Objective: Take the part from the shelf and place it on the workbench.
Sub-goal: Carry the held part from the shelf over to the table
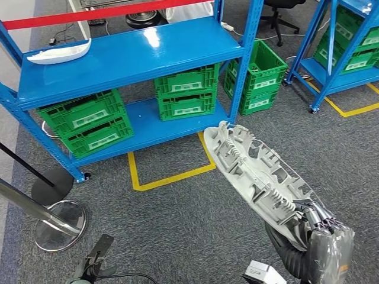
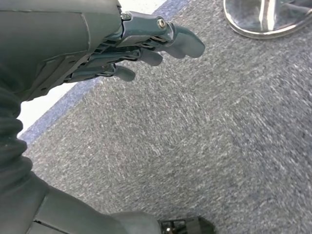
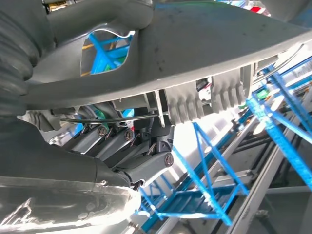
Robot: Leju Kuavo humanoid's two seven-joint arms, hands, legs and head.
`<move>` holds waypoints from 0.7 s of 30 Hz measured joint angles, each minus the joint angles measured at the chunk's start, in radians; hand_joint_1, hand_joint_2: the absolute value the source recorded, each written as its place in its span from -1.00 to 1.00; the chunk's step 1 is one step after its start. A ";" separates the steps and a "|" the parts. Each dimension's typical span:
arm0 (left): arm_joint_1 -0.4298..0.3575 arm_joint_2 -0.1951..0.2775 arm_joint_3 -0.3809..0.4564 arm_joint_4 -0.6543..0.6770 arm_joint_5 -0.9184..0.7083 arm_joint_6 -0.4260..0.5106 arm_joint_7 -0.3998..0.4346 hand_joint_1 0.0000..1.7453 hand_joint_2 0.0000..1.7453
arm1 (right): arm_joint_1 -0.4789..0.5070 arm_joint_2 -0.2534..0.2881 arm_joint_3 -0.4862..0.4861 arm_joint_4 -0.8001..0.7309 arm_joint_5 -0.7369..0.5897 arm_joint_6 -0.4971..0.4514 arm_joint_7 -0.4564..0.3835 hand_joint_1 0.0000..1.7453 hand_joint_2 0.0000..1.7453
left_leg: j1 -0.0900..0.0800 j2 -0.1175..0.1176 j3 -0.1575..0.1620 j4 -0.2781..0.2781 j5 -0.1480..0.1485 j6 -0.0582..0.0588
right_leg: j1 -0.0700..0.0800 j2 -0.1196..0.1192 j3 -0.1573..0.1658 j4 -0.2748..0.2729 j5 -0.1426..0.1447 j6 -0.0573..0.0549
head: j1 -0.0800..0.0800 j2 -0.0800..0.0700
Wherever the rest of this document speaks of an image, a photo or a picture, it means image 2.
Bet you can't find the black robot left foot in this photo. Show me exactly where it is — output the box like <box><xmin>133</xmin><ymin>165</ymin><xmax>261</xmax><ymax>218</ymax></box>
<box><xmin>158</xmin><ymin>215</ymin><xmax>217</xmax><ymax>234</ymax></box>

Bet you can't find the chrome barrier post with base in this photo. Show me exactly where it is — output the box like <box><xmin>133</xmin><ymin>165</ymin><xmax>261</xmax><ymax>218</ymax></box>
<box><xmin>223</xmin><ymin>0</ymin><xmax>312</xmax><ymax>40</ymax></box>

